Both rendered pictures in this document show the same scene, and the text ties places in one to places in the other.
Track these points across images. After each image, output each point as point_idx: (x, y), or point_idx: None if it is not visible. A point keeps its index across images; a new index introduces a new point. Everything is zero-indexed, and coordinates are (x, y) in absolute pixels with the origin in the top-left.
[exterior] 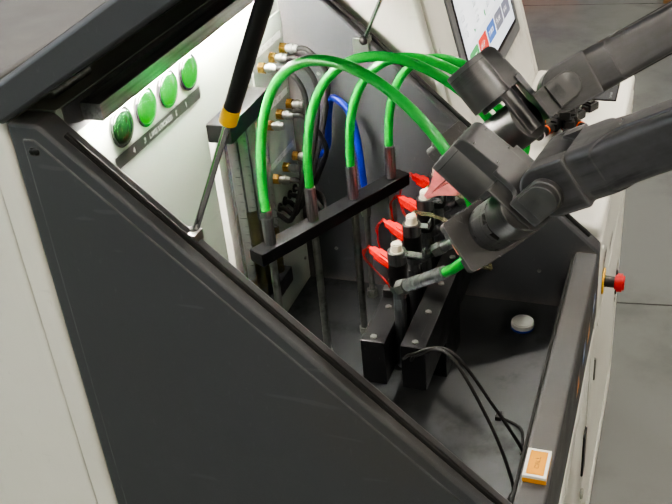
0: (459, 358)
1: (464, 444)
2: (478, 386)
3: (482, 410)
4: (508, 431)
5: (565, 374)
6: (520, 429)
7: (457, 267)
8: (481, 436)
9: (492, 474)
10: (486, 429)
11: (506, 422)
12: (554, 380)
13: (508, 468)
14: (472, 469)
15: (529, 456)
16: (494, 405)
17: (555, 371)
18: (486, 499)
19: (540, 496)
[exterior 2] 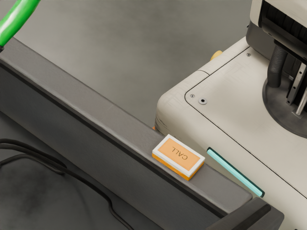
0: (7, 139)
1: (11, 216)
2: (30, 149)
3: (57, 166)
4: (20, 167)
5: (52, 69)
6: (27, 156)
7: (28, 15)
8: (10, 195)
9: (71, 211)
10: (3, 185)
11: (55, 157)
12: (55, 82)
13: (99, 190)
14: (52, 226)
15: (165, 156)
16: (44, 153)
17: (42, 74)
18: (260, 222)
19: (216, 175)
